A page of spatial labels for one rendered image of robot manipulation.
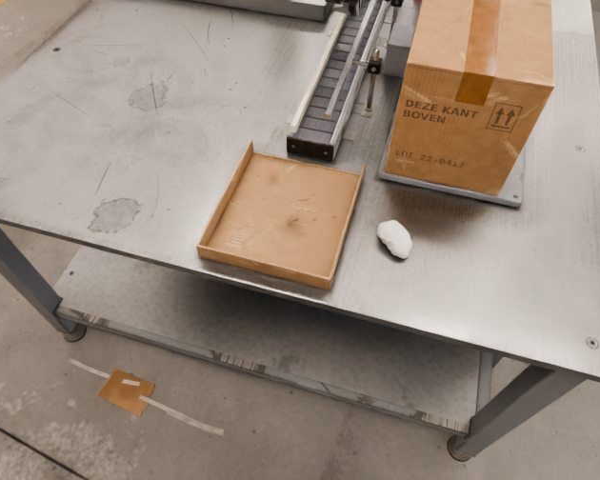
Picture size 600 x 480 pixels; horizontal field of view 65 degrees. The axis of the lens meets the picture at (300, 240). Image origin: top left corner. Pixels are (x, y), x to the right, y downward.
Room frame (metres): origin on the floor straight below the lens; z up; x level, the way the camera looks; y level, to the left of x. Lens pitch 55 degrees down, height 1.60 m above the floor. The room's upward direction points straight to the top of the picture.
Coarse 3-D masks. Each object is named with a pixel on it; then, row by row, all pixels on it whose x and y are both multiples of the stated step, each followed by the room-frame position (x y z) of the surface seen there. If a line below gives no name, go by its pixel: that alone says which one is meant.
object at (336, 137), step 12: (384, 12) 1.33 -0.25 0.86; (372, 36) 1.18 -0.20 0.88; (372, 48) 1.18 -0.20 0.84; (360, 72) 1.02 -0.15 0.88; (360, 84) 1.03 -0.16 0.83; (348, 96) 0.93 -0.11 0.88; (348, 108) 0.88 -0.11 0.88; (288, 132) 0.80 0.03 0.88; (336, 132) 0.80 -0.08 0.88; (288, 144) 0.79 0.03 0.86; (300, 144) 0.78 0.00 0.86; (312, 144) 0.77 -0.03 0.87; (336, 144) 0.78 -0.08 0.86; (312, 156) 0.77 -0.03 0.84; (324, 156) 0.76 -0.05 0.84
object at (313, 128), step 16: (352, 32) 1.19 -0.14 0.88; (368, 32) 1.19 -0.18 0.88; (336, 48) 1.12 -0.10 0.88; (336, 64) 1.05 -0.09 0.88; (320, 80) 0.98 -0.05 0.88; (336, 80) 0.98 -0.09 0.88; (352, 80) 1.02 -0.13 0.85; (320, 96) 0.92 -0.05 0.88; (320, 112) 0.86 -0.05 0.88; (336, 112) 0.86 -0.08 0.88; (304, 128) 0.82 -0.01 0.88; (320, 128) 0.81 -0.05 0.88; (320, 144) 0.76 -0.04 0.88
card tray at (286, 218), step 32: (256, 160) 0.76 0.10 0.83; (288, 160) 0.76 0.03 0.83; (224, 192) 0.63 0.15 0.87; (256, 192) 0.66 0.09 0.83; (288, 192) 0.66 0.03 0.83; (320, 192) 0.66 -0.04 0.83; (352, 192) 0.66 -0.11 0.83; (224, 224) 0.58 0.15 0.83; (256, 224) 0.58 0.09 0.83; (288, 224) 0.58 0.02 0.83; (320, 224) 0.58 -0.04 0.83; (224, 256) 0.49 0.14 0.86; (256, 256) 0.50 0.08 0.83; (288, 256) 0.50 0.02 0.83; (320, 256) 0.50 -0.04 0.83; (320, 288) 0.43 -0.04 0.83
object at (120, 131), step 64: (128, 0) 1.46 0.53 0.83; (576, 0) 1.45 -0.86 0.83; (64, 64) 1.13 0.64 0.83; (128, 64) 1.13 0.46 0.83; (192, 64) 1.12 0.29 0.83; (256, 64) 1.12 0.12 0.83; (384, 64) 1.12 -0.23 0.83; (576, 64) 1.12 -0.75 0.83; (0, 128) 0.87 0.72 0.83; (64, 128) 0.87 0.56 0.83; (128, 128) 0.87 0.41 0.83; (192, 128) 0.87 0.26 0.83; (256, 128) 0.87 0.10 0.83; (384, 128) 0.87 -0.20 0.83; (576, 128) 0.87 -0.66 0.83; (0, 192) 0.67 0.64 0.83; (64, 192) 0.67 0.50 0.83; (128, 192) 0.67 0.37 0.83; (192, 192) 0.67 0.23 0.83; (384, 192) 0.67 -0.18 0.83; (448, 192) 0.67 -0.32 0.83; (576, 192) 0.67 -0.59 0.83; (128, 256) 0.51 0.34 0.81; (192, 256) 0.50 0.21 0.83; (384, 256) 0.50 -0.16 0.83; (448, 256) 0.50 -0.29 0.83; (512, 256) 0.50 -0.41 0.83; (576, 256) 0.50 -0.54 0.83; (384, 320) 0.37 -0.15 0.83; (448, 320) 0.37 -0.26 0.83; (512, 320) 0.37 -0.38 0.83; (576, 320) 0.37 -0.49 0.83
